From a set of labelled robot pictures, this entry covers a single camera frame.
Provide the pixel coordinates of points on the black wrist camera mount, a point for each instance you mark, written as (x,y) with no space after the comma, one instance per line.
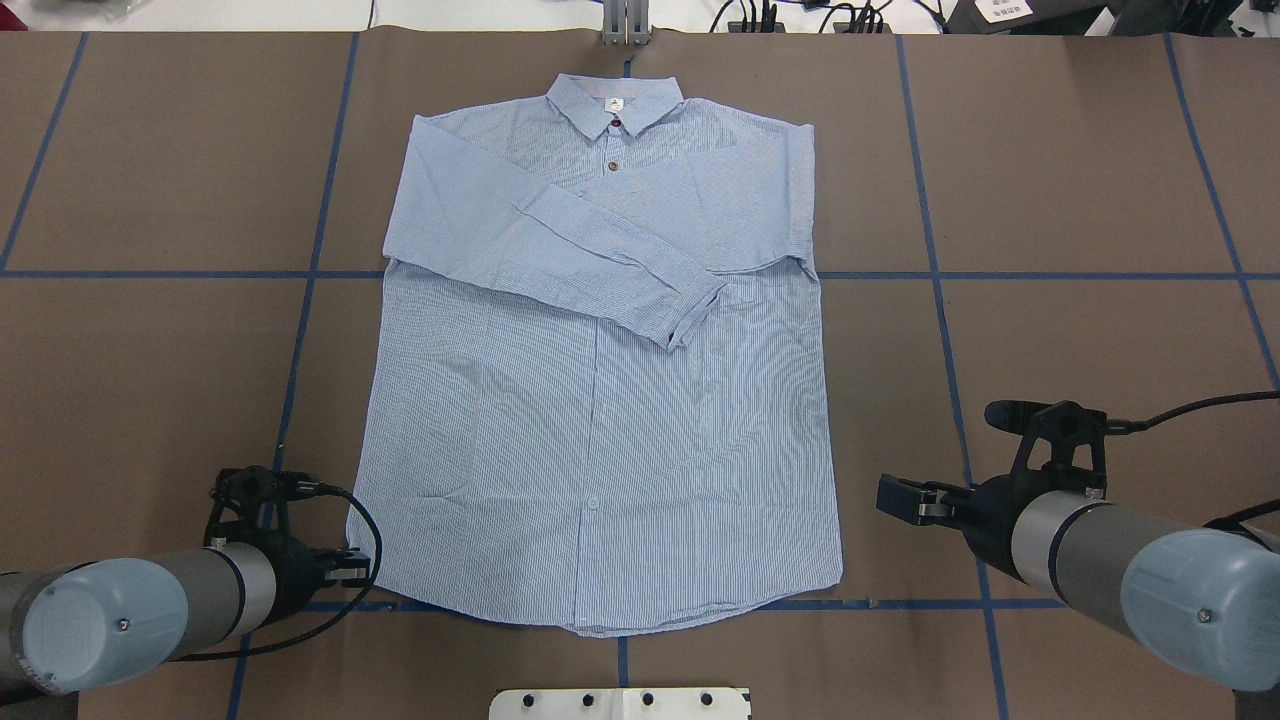
(1062,446)
(251,506)

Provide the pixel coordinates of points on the light blue striped shirt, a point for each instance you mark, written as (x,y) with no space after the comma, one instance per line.
(599,399)

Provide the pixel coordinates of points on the grey orange usb hub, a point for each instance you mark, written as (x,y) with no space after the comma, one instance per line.
(756,18)
(863,18)

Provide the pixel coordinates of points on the aluminium frame post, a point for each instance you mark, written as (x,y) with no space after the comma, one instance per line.
(626,22)

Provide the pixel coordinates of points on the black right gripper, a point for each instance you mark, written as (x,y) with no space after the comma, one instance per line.
(988,516)

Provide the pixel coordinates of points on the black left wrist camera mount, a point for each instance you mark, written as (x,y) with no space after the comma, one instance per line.
(251,506)

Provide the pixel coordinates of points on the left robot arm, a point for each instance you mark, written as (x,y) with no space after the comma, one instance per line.
(81,627)

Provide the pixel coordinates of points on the dark labelled box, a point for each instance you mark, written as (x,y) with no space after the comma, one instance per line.
(1056,18)

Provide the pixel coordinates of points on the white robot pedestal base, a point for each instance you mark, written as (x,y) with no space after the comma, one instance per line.
(623,703)

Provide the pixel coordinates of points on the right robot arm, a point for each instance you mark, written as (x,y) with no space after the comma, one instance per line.
(1202,600)

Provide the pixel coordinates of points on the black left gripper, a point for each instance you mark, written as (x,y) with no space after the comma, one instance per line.
(287,577)

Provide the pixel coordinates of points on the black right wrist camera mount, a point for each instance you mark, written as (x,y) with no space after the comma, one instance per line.
(1062,446)

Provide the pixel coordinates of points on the grey orange USB hub right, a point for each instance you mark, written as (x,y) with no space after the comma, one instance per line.
(863,18)

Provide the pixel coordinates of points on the grey orange USB hub left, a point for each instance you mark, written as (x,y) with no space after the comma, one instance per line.
(756,18)

